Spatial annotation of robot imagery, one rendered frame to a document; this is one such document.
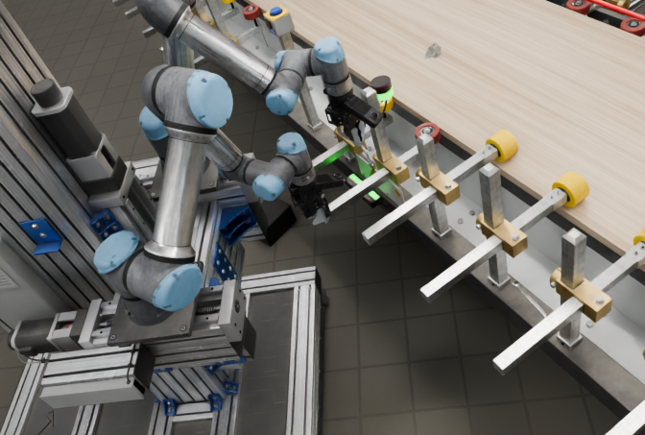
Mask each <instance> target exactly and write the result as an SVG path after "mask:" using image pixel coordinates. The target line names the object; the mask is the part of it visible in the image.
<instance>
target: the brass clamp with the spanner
mask: <svg viewBox="0 0 645 435"><path fill-rule="evenodd" d="M372 159H374V160H375V162H376V164H377V165H376V167H377V169H379V170H381V169H382V168H385V169H387V170H388V171H389V172H390V175H391V180H392V181H393V182H395V183H396V184H397V185H400V184H402V183H403V182H405V181H406V180H408V179H409V178H410V173H409V169H408V166H407V165H405V164H404V163H403V162H401V161H400V160H399V159H398V158H396V157H395V156H393V155H392V157H391V158H389V159H388V160H386V161H385V162H383V161H381V160H380V159H379V158H378V157H377V155H376V152H375V153H374V154H373V156H372ZM397 164H400V165H401V166H402V170H400V171H396V170H395V167H396V166H397Z"/></svg>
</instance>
